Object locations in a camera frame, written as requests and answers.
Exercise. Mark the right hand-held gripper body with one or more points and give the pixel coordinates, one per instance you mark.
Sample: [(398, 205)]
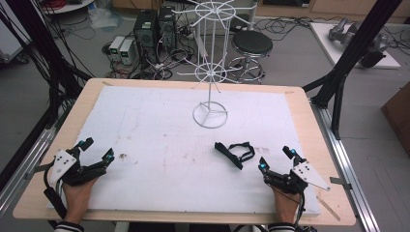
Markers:
[(309, 174)]

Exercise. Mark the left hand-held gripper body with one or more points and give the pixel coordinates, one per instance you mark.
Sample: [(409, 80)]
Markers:
[(62, 164)]

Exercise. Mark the person's left hand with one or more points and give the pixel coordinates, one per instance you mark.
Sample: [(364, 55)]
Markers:
[(76, 199)]

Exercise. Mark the person's right hand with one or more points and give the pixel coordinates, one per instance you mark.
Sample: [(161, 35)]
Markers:
[(286, 206)]

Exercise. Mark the thin wooden stick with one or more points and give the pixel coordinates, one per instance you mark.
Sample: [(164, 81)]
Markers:
[(328, 208)]

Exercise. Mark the person's right striped sleeve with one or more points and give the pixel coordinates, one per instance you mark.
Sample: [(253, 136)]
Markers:
[(281, 227)]

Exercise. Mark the person's striped sleeve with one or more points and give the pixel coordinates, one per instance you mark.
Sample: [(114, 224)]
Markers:
[(69, 226), (281, 227)]

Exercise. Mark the person's left striped sleeve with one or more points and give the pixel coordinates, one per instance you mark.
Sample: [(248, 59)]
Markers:
[(69, 226)]

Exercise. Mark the white foam mat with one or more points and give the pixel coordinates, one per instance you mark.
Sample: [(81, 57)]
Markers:
[(180, 167)]

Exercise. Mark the grey power supply unit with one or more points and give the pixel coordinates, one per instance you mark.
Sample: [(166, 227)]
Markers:
[(116, 46), (126, 51)]

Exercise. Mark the brown wooden cabinet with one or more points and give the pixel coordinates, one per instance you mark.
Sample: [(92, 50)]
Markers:
[(399, 119)]

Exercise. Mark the white floor board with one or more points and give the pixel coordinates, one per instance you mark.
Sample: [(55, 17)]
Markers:
[(325, 42)]

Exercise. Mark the black round stool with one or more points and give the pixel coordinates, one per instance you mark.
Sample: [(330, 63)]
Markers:
[(252, 42)]

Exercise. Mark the large black computer tower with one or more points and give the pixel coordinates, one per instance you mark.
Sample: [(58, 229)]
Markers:
[(145, 34)]

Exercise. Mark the grey and black robot part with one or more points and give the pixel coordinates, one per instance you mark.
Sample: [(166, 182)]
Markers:
[(375, 51)]

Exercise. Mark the white panel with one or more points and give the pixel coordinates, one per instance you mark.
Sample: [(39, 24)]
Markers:
[(11, 35)]

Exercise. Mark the round white table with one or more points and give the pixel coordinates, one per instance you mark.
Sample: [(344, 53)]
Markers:
[(69, 5)]

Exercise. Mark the small black computer tower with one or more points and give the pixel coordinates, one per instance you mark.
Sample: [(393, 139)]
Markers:
[(167, 29)]

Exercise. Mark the aluminium rail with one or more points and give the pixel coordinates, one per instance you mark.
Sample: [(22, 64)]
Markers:
[(29, 161), (348, 167)]

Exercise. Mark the black metal frame post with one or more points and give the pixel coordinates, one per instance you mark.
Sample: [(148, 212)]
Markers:
[(354, 48)]

